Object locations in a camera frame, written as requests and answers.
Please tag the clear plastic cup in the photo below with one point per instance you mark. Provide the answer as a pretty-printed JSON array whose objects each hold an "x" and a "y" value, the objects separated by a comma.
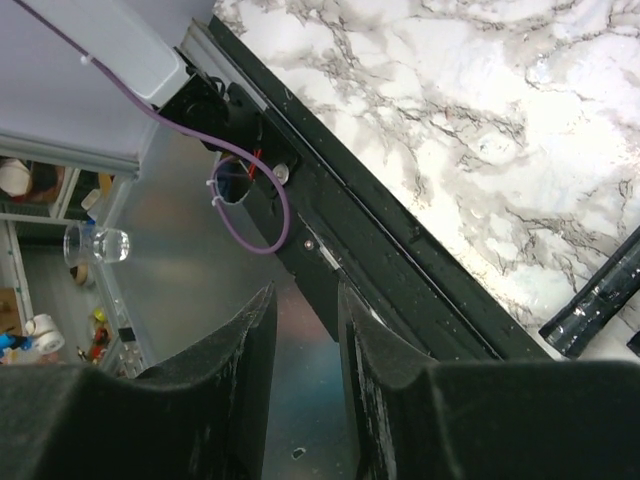
[{"x": 92, "y": 244}]

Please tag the white tape roll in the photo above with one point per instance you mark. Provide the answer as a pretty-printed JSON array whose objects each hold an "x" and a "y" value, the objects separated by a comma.
[{"x": 45, "y": 336}]

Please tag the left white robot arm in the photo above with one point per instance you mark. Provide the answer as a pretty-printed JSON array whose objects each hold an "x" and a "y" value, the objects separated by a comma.
[{"x": 112, "y": 35}]

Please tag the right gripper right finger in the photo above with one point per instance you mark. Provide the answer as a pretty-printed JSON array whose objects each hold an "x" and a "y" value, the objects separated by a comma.
[{"x": 417, "y": 418}]

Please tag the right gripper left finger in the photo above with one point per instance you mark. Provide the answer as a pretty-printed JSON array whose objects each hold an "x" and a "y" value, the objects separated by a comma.
[{"x": 201, "y": 414}]

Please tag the badminton racket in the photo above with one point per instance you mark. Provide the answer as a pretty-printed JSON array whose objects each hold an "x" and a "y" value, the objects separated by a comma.
[
  {"x": 634, "y": 344},
  {"x": 571, "y": 330}
]

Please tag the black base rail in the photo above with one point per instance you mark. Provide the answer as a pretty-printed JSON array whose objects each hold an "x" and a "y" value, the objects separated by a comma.
[{"x": 332, "y": 220}]

